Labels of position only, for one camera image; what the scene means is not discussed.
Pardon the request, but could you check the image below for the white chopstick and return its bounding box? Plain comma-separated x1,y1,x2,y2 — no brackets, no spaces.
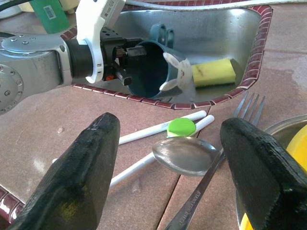
109,115,215,189
52,110,207,165

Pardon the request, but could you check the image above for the yellow sponge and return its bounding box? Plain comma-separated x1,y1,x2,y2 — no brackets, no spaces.
191,58,237,89

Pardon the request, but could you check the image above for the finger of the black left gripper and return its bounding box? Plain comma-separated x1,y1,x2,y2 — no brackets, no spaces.
112,61,133,87
112,45,147,58

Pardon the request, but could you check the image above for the green dish soap bottle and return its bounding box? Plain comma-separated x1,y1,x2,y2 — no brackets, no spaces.
31,0,71,34

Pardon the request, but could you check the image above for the stainless steel sink basin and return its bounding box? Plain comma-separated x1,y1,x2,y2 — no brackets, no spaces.
71,7,262,106

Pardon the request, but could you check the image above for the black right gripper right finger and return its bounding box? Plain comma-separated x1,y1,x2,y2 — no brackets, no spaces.
220,117,307,230

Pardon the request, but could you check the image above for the green chopstick clip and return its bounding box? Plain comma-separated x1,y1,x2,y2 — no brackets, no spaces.
166,117,197,138

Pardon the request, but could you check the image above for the teal plastic cup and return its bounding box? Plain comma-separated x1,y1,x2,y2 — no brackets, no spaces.
126,23,192,99

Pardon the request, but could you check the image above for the steel spoon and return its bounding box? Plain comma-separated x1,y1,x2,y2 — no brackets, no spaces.
152,136,225,230

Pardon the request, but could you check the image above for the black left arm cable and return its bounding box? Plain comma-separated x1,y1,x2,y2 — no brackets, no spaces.
0,0,29,12

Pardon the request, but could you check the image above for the white counter hose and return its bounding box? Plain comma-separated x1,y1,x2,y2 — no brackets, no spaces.
124,0,307,12

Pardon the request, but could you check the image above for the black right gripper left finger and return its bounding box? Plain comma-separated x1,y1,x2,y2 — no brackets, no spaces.
7,112,120,230

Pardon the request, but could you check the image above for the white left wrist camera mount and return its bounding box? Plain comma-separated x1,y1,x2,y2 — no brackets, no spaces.
75,0,127,84

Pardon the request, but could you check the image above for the yellow plastic bowl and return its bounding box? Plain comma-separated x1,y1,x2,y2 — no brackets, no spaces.
239,124,307,230

